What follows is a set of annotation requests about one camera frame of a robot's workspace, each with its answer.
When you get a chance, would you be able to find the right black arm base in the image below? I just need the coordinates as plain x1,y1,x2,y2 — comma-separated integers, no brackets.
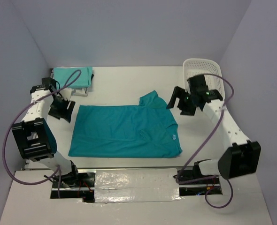
173,160,220,186

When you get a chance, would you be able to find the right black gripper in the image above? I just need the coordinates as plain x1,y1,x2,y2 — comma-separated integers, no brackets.
166,86,198,116

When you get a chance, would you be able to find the light mint t-shirt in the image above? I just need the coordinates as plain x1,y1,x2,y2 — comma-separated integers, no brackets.
53,67,93,89

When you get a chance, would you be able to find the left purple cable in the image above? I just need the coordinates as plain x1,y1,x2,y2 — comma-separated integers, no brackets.
2,69,82,197

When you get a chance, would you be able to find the white plastic laundry basket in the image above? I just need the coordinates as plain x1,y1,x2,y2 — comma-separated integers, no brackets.
183,58,225,99

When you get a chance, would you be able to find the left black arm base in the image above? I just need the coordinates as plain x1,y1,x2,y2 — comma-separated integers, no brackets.
44,166,97,190

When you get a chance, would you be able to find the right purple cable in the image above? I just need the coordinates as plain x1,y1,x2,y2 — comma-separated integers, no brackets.
175,74,235,209

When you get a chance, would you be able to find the purple cable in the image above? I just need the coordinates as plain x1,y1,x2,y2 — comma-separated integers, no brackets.
175,74,235,209
2,69,82,197

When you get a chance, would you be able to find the teal t-shirt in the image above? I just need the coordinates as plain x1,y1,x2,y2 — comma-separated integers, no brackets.
68,90,182,158

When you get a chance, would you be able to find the silver tape sheet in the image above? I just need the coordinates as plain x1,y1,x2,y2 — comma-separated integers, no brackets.
94,168,181,203

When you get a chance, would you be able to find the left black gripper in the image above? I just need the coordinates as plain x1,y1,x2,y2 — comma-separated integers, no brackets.
48,97,76,123

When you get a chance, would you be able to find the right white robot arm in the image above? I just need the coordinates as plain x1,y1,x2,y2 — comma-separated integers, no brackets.
167,74,261,183

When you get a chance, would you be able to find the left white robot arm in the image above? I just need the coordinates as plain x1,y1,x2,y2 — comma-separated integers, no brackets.
11,77,80,187

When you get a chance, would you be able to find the white and green t-shirt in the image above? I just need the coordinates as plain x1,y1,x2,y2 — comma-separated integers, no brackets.
51,66,95,96

